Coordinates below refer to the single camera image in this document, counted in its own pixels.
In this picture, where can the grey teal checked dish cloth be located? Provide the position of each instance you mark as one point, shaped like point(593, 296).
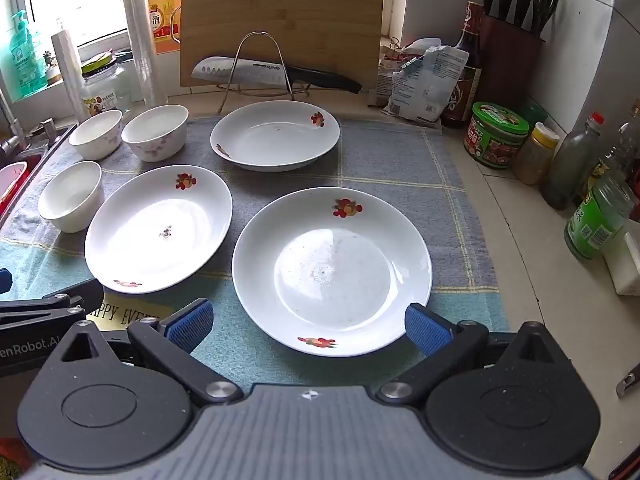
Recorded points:
point(400, 170)

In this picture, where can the metal faucet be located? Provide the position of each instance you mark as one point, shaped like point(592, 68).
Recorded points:
point(30, 137)

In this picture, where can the clear glass bottle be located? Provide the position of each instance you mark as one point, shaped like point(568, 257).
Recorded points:
point(631, 135)

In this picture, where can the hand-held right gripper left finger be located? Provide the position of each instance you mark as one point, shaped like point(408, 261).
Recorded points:
point(190, 324)

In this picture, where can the orange carton box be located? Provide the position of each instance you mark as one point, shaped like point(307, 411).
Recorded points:
point(162, 25)

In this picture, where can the white ceramic bowl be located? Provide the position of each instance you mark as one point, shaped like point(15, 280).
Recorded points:
point(155, 132)
point(70, 197)
point(95, 132)

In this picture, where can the glass jar green lid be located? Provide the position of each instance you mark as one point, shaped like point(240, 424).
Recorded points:
point(105, 90)

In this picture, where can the yellow label bottle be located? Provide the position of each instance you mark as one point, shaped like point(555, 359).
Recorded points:
point(602, 172)

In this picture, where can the yellow lidded spice jar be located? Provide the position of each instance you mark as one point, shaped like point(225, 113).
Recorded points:
point(537, 155)

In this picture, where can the small plastic wrap roll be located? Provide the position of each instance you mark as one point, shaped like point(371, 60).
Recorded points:
point(70, 80)

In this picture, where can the brown knife block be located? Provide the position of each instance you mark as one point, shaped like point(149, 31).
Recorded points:
point(510, 60)

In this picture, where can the green detergent bottle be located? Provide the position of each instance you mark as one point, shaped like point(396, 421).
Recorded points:
point(27, 60)

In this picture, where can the red plastic basin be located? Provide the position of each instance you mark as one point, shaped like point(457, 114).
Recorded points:
point(12, 185)

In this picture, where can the black kitchen scissors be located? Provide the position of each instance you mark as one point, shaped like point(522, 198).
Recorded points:
point(545, 5)

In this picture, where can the white plastic box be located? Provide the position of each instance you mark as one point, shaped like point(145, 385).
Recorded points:
point(625, 265)

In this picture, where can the green label glass jar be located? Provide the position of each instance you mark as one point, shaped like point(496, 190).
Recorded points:
point(597, 220)

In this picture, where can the clear bottle red cap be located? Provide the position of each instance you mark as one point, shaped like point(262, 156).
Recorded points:
point(570, 165)

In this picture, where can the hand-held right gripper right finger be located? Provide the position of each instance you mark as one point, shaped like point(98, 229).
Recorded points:
point(425, 329)

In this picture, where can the red white plastic bag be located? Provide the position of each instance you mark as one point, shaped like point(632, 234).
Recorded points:
point(386, 77)

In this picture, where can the dark soy sauce bottle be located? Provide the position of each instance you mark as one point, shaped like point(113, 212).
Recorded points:
point(462, 75)

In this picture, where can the green lidded sauce jar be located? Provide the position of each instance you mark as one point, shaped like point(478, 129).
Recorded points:
point(495, 135)

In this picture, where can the green cap container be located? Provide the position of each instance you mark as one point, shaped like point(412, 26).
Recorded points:
point(535, 112)

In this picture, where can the bamboo cutting board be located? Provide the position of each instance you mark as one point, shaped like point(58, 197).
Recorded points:
point(300, 10)

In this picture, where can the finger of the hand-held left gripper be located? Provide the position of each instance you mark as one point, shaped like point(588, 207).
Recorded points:
point(65, 295)
point(4, 280)

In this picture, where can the large plastic wrap roll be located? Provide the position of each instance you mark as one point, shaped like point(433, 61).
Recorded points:
point(142, 40)

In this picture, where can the white plate fruit print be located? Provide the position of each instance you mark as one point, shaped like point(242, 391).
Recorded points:
point(330, 270)
point(160, 230)
point(275, 135)

